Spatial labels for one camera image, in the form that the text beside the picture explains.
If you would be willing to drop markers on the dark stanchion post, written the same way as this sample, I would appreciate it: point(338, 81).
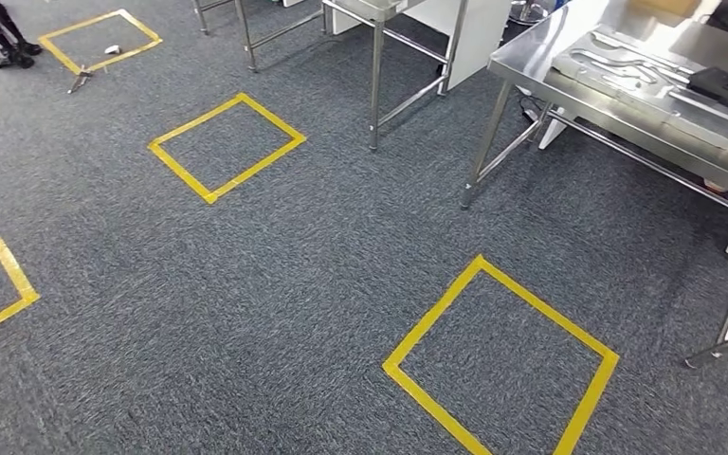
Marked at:
point(530, 11)

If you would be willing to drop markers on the grey metal fixture plate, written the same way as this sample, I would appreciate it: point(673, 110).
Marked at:
point(596, 69)

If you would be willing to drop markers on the white board panel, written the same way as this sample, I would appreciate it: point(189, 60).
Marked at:
point(477, 38)

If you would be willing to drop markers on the stainless steel workbench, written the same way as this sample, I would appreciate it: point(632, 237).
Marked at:
point(527, 56)

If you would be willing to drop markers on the stainless steel side table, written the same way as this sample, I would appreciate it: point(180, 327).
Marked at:
point(246, 38)
point(374, 75)

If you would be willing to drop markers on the small white object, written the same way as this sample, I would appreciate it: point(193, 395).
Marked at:
point(112, 49)

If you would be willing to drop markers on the brown cardboard box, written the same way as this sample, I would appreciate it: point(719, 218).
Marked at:
point(665, 6)

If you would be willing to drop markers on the small metal tool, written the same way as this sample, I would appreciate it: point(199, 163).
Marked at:
point(80, 78)

